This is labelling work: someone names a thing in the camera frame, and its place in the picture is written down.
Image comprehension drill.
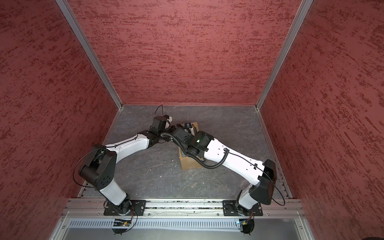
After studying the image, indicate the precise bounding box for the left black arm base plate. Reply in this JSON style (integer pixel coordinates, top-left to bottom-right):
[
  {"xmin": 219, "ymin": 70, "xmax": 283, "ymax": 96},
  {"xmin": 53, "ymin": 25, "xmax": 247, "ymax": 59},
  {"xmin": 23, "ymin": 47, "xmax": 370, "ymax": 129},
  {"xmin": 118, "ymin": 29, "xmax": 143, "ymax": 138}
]
[{"xmin": 104, "ymin": 200, "xmax": 147, "ymax": 217}]

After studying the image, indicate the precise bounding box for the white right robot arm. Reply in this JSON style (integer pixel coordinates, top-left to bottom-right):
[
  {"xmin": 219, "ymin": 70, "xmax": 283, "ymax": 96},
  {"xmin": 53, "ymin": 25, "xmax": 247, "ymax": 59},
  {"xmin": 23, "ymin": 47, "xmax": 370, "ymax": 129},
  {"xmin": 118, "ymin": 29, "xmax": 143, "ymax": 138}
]
[{"xmin": 162, "ymin": 127, "xmax": 277, "ymax": 210}]

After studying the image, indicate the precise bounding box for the aluminium corner post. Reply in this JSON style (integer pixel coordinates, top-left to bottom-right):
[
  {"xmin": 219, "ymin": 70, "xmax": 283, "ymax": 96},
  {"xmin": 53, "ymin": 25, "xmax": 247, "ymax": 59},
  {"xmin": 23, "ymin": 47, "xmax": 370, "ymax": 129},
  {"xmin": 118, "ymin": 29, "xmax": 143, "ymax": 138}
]
[
  {"xmin": 256, "ymin": 0, "xmax": 313, "ymax": 111},
  {"xmin": 56, "ymin": 0, "xmax": 124, "ymax": 111}
]

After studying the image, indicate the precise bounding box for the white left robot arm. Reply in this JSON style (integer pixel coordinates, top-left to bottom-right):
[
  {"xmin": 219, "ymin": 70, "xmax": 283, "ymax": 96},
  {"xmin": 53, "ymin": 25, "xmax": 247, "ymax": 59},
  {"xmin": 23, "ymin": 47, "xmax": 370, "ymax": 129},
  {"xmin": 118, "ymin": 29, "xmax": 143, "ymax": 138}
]
[{"xmin": 79, "ymin": 115, "xmax": 175, "ymax": 216}]

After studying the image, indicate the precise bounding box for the white slotted cable duct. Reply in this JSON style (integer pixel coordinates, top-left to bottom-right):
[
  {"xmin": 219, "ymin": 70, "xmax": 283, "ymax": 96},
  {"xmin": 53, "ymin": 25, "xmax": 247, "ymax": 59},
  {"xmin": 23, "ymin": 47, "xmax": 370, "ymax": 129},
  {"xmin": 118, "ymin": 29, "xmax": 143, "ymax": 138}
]
[{"xmin": 68, "ymin": 219, "xmax": 240, "ymax": 231}]

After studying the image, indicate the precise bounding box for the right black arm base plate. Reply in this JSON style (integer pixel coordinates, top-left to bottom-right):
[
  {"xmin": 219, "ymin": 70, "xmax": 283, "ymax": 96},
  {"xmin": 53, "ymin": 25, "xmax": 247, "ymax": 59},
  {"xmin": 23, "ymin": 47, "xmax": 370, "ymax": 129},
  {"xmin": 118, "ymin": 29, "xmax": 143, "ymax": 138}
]
[{"xmin": 222, "ymin": 200, "xmax": 263, "ymax": 217}]

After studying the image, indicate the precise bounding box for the aluminium front rail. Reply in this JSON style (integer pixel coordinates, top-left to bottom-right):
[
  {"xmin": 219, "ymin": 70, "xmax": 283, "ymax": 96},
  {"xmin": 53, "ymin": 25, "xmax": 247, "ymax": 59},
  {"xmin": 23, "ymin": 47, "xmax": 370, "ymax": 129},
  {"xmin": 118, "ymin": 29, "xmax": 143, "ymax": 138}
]
[{"xmin": 61, "ymin": 198, "xmax": 306, "ymax": 219}]

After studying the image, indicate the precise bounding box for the left aluminium corner post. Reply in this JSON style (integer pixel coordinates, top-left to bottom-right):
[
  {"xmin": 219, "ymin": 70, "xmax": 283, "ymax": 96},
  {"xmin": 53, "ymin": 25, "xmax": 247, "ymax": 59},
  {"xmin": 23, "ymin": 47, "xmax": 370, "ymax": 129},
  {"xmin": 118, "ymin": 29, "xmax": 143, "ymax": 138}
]
[{"xmin": 56, "ymin": 0, "xmax": 124, "ymax": 111}]

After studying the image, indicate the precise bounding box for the right aluminium corner post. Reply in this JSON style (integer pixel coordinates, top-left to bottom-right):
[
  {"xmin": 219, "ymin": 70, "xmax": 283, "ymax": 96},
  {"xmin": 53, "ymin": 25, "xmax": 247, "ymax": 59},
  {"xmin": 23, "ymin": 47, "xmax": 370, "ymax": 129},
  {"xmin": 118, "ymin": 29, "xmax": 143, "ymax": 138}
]
[{"xmin": 256, "ymin": 0, "xmax": 313, "ymax": 111}]

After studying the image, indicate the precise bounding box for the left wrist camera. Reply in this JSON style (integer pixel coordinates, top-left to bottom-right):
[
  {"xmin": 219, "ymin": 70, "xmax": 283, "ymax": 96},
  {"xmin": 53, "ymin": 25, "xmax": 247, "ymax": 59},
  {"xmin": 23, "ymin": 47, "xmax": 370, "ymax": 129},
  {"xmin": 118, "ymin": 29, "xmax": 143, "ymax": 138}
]
[{"xmin": 164, "ymin": 115, "xmax": 173, "ymax": 123}]

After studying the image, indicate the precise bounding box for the brown cardboard express box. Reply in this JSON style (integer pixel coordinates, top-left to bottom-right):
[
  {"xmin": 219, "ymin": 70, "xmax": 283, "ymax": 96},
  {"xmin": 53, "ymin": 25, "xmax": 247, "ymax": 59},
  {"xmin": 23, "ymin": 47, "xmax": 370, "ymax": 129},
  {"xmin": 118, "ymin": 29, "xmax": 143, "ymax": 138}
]
[{"xmin": 179, "ymin": 122, "xmax": 202, "ymax": 171}]

